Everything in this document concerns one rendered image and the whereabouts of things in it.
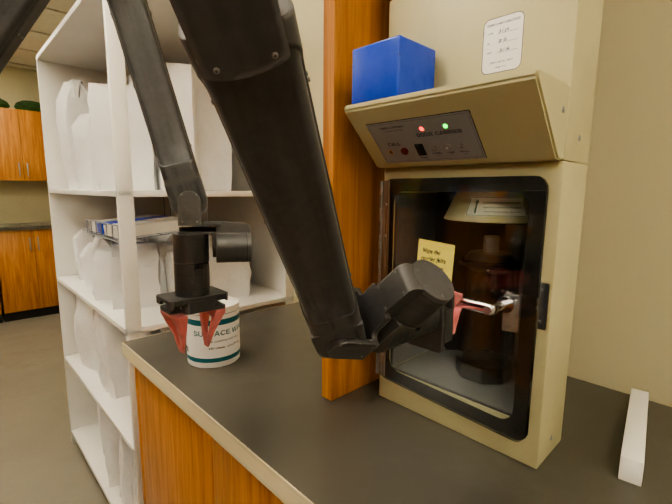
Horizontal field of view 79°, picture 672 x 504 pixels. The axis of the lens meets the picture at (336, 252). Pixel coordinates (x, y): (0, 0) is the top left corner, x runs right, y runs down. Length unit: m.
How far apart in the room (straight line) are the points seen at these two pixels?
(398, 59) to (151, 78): 0.38
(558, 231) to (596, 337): 0.51
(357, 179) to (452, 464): 0.53
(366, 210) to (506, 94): 0.38
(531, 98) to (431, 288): 0.27
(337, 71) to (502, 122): 0.34
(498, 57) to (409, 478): 0.65
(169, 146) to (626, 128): 0.91
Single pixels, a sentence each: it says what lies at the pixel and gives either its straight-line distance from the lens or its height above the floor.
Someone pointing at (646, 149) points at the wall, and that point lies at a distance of 1.08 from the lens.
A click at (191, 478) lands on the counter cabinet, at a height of 0.70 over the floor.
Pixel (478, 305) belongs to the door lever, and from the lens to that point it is 0.63.
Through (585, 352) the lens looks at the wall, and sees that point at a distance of 1.15.
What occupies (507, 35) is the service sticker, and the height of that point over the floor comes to 1.60.
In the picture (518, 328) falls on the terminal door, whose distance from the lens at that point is 0.67.
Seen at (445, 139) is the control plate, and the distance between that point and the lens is 0.67.
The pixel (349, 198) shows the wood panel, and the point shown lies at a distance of 0.82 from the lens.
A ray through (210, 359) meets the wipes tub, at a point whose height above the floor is 0.96.
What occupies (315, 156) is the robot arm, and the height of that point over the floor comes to 1.39.
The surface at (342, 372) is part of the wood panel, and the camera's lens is 0.89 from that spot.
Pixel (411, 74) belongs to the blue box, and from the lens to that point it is 0.71.
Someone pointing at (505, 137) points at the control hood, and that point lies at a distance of 0.63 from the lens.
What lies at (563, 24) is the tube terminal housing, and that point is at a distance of 0.70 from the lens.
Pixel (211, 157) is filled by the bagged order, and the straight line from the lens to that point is 1.78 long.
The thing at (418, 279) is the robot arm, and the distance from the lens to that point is 0.45.
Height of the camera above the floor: 1.37
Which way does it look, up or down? 9 degrees down
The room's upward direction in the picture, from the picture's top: 1 degrees clockwise
